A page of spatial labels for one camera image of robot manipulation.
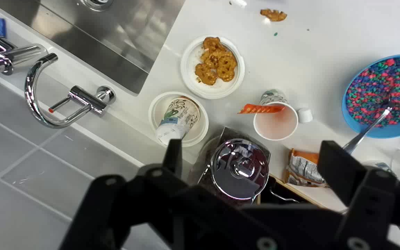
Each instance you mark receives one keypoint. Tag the metal spoon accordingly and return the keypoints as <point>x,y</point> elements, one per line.
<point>364,132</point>

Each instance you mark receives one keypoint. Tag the blue bowl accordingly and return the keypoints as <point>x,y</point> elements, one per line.
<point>347,104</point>

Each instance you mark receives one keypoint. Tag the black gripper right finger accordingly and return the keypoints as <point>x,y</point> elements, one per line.
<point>371,203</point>

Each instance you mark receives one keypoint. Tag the chrome faucet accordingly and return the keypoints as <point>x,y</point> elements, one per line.
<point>33,99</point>

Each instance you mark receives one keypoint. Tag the stainless steel sink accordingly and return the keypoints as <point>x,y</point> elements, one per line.
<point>103,32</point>

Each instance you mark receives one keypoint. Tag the printed paper cup white lid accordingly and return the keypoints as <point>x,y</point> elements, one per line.
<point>178,118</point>

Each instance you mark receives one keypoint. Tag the orange snack packet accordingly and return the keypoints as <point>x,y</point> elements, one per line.
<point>304,167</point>

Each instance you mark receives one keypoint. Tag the loose pretzel crumb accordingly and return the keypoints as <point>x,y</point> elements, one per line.
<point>272,14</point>

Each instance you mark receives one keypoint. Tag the tipped white paper cup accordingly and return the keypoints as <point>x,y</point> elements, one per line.
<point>276,125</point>

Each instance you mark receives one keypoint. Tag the colourful beads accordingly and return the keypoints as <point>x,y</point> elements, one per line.
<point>385,88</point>

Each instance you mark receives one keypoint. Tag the pretzel pile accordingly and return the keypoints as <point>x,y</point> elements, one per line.
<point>215,64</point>

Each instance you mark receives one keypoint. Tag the small white cap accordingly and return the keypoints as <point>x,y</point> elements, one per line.
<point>304,115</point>

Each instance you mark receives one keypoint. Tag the white paper plate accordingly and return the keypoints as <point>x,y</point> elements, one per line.
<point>190,81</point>

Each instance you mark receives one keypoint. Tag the wooden box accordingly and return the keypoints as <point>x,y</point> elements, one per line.
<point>301,193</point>

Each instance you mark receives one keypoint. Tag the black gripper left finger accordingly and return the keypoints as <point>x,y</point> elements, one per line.
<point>111,203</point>

